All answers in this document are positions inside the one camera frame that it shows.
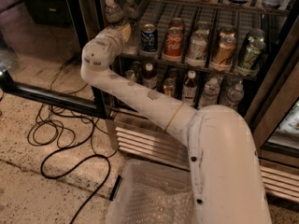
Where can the bottom shelf water bottle right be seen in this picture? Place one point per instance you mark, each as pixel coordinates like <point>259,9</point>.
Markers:
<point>233,96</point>

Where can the clear plastic bin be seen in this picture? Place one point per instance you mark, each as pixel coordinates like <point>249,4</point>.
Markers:
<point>124,185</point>

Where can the stainless steel fridge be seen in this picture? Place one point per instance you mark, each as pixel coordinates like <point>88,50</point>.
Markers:
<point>265,103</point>

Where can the rear red soda can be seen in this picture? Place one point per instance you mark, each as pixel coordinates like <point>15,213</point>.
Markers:
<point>177,23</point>

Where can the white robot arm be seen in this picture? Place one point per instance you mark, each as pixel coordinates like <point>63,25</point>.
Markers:
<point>227,182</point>

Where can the gold can bottom shelf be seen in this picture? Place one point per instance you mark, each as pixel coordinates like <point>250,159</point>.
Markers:
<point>169,87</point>

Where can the silver can bottom shelf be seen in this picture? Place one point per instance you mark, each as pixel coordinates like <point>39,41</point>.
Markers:
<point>131,75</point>

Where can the brown drink bottle left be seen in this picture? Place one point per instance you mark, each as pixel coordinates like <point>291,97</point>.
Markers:
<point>149,76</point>

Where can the open glass fridge door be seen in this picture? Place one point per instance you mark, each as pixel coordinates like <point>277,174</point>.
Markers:
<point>41,44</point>

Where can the silver diet soda can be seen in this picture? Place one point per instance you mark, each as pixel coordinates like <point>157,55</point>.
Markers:
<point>196,53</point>

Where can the gold soda can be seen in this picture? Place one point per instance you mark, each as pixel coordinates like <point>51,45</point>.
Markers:
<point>223,54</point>

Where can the brown drink bottle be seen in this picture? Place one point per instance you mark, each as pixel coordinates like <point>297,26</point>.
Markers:
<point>189,88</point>
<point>149,76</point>

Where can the green soda can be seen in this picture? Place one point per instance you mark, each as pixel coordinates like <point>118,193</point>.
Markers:
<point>250,52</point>

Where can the shelf water bottle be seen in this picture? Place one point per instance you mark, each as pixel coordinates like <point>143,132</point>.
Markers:
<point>210,93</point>
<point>233,96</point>

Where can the red Coca-Cola can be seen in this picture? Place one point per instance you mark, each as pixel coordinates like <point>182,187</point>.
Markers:
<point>173,44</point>

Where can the brown drink bottle right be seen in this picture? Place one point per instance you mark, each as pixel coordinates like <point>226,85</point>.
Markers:
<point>189,88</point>

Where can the bubble wrap sheet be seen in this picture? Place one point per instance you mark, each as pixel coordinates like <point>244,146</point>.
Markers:
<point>157,202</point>

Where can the blue Pepsi can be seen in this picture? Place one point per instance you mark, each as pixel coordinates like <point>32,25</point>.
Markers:
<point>149,38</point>

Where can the bottom shelf water bottle left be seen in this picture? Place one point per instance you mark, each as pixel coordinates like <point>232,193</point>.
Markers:
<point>210,93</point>

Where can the clear water bottle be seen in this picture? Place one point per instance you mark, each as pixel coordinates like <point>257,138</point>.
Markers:
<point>131,11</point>
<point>114,13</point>

